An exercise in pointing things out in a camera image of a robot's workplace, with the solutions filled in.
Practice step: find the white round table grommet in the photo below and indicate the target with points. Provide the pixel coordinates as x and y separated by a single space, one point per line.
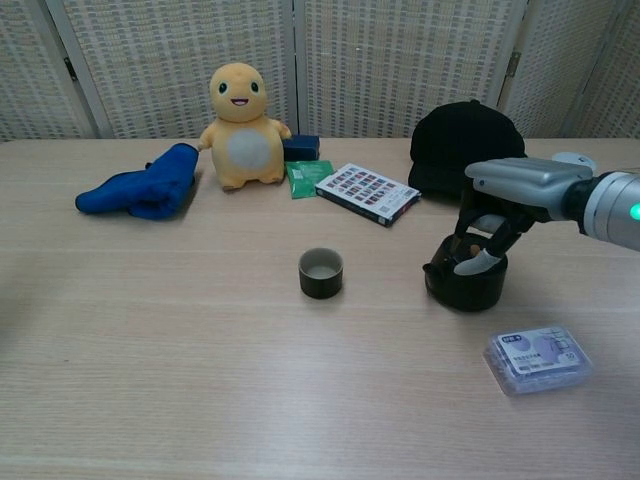
582 159

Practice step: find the flat box with coloured print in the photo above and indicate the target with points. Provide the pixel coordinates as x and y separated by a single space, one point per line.
365 192

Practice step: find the white woven folding screen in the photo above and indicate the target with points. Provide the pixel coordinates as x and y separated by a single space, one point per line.
400 65

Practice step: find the dark ceramic cup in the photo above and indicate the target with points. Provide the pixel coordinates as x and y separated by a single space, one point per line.
320 287

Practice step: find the yellow plush dinosaur toy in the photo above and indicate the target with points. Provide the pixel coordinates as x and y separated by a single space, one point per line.
245 150

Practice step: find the black baseball cap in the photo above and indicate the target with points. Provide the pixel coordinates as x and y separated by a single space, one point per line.
450 140

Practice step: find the clear plastic box purple label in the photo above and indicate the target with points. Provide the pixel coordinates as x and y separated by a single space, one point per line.
537 360

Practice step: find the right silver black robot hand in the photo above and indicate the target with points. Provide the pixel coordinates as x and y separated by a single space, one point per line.
530 185

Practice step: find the dark blue small box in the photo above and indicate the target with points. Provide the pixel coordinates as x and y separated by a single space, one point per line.
302 147

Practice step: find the blue folded cloth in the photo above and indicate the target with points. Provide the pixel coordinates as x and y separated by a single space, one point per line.
150 190

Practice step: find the green foil packet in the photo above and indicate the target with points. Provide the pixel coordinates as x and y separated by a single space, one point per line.
302 181

